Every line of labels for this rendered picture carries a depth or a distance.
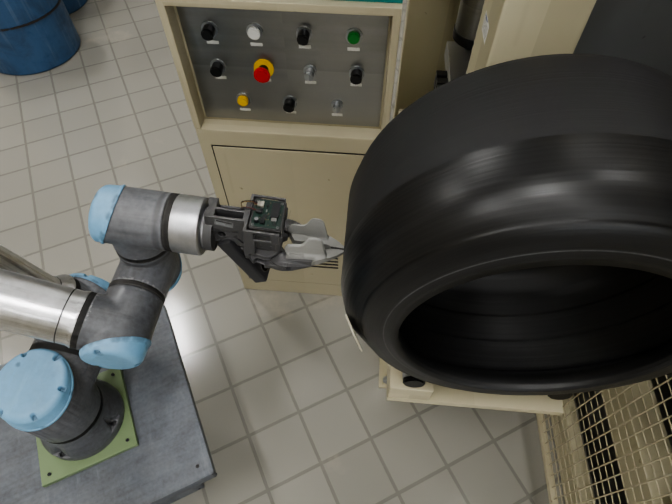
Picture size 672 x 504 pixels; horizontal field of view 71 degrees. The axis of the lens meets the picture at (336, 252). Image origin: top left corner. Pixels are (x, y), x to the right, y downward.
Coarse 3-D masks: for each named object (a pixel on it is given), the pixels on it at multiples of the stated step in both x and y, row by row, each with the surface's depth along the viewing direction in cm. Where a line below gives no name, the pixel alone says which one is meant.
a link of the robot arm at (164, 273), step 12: (168, 252) 77; (120, 264) 77; (132, 264) 75; (144, 264) 75; (156, 264) 77; (168, 264) 79; (180, 264) 85; (120, 276) 75; (132, 276) 75; (144, 276) 76; (156, 276) 77; (168, 276) 79; (180, 276) 86; (156, 288) 76; (168, 288) 80
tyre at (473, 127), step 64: (512, 64) 60; (576, 64) 57; (640, 64) 59; (384, 128) 71; (448, 128) 58; (512, 128) 53; (576, 128) 50; (640, 128) 50; (384, 192) 61; (448, 192) 53; (512, 192) 49; (576, 192) 47; (640, 192) 47; (384, 256) 59; (448, 256) 53; (512, 256) 52; (576, 256) 50; (640, 256) 49; (384, 320) 67; (448, 320) 98; (512, 320) 98; (576, 320) 93; (640, 320) 83; (448, 384) 85; (512, 384) 84; (576, 384) 80
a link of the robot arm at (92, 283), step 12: (0, 252) 91; (12, 252) 95; (0, 264) 90; (12, 264) 93; (24, 264) 95; (36, 276) 97; (48, 276) 100; (60, 276) 105; (72, 276) 109; (84, 276) 109; (84, 288) 106; (96, 288) 109
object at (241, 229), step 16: (208, 208) 68; (224, 208) 69; (240, 208) 71; (256, 208) 69; (272, 208) 69; (208, 224) 69; (224, 224) 69; (240, 224) 68; (256, 224) 68; (272, 224) 68; (208, 240) 70; (240, 240) 72; (256, 240) 68; (272, 240) 68; (256, 256) 72; (272, 256) 72
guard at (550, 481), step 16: (608, 400) 108; (576, 416) 123; (608, 416) 108; (544, 432) 142; (560, 432) 131; (608, 432) 107; (544, 448) 140; (608, 448) 108; (640, 448) 95; (656, 448) 91; (544, 464) 139; (560, 464) 131; (592, 464) 114; (608, 480) 106; (656, 480) 90; (560, 496) 128; (592, 496) 113
